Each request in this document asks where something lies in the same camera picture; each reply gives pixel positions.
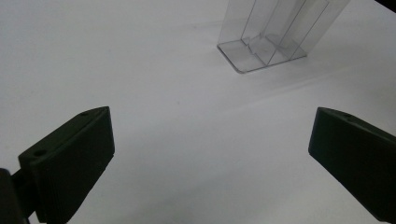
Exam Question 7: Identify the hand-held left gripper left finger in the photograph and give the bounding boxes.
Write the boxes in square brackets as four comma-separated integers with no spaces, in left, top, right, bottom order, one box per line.
[12,105,116,224]

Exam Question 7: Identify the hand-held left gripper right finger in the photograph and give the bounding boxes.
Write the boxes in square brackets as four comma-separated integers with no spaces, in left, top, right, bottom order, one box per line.
[307,106,396,224]

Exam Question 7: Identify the clear plastic compartment organizer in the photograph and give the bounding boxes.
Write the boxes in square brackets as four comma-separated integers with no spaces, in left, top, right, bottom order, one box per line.
[216,0,352,75]

